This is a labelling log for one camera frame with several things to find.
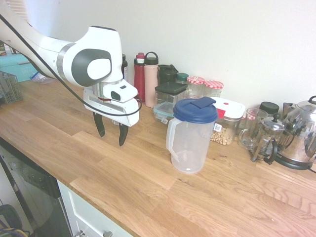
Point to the clear plastic bag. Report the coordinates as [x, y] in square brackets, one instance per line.
[40, 78]

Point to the clear glass mug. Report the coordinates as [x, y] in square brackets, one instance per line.
[249, 133]

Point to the clear plastic pitcher blue lid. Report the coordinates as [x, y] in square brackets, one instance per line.
[190, 138]

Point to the square clear container dark lid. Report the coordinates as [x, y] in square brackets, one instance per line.
[170, 90]

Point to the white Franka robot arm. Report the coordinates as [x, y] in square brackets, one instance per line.
[74, 56]

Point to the nut container white lid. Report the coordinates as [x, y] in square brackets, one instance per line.
[229, 108]

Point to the black dishwasher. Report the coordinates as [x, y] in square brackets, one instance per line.
[29, 187]

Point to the jar with black lid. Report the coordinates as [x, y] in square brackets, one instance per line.
[269, 108]

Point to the glass jar green lid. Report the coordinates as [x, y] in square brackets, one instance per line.
[182, 77]

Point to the glass french press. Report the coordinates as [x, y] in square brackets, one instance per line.
[267, 140]

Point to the white cabinet drawer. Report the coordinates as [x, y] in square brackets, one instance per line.
[81, 212]

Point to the pink water bottle black cap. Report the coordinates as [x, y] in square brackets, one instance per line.
[151, 81]

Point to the shiny steel electric kettle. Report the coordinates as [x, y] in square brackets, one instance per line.
[301, 133]

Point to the glass container teal-sealed lid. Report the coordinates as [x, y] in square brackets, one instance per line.
[163, 111]

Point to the grey plastic basket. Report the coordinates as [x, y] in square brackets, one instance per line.
[10, 87]

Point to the teal box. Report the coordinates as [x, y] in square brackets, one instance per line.
[14, 66]

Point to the dark green shaker bottle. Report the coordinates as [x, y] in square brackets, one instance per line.
[166, 74]

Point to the glass jar red checkered lid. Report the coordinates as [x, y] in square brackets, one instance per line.
[213, 87]
[195, 85]

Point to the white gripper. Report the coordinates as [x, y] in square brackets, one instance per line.
[128, 111]

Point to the dark red water bottle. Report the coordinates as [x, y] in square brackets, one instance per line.
[139, 79]

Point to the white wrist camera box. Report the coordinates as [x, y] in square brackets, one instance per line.
[123, 92]

